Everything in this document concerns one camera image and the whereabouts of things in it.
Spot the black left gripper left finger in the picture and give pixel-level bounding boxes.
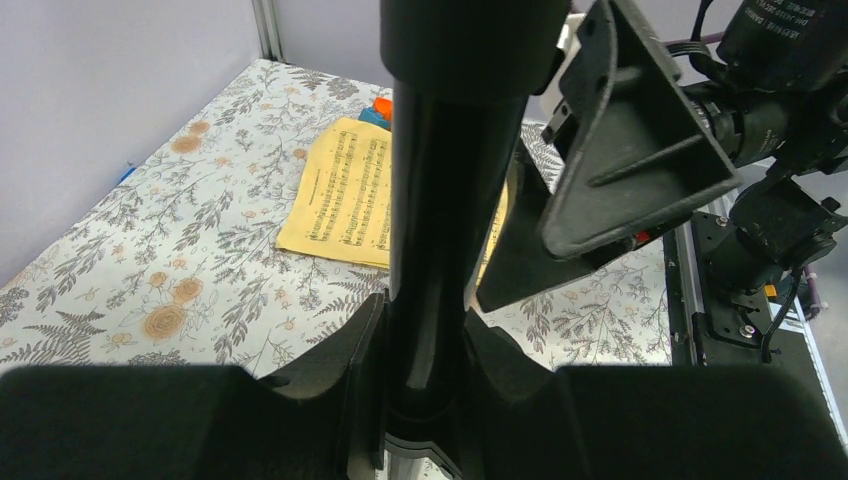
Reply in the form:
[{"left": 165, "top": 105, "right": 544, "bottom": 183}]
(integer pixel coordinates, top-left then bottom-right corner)
[{"left": 1, "top": 294, "right": 385, "bottom": 479}]

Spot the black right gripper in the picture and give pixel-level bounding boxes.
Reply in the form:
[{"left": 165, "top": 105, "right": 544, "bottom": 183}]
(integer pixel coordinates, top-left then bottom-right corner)
[{"left": 540, "top": 1, "right": 791, "bottom": 258}]

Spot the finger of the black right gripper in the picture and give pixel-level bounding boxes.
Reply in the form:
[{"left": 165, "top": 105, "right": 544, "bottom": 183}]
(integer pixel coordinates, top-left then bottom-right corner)
[{"left": 476, "top": 142, "right": 646, "bottom": 313}]

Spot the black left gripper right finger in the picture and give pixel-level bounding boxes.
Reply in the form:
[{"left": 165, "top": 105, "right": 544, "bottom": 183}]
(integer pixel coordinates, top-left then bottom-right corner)
[{"left": 463, "top": 315, "right": 847, "bottom": 479}]

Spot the black tripod music stand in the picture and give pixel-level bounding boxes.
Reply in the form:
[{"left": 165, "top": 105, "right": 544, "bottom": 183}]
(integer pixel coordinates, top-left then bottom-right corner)
[{"left": 379, "top": 1, "right": 570, "bottom": 478}]

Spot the yellow sheet music page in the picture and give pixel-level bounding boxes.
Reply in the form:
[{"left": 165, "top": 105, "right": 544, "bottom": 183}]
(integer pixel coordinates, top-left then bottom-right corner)
[{"left": 275, "top": 117, "right": 511, "bottom": 287}]

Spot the floral patterned table cloth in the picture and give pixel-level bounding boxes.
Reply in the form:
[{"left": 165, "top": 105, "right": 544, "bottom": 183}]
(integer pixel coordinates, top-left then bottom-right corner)
[{"left": 0, "top": 58, "right": 674, "bottom": 480}]

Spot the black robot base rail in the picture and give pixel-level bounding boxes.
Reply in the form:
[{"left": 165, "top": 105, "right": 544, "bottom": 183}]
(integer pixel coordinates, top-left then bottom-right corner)
[{"left": 662, "top": 212, "right": 847, "bottom": 445}]

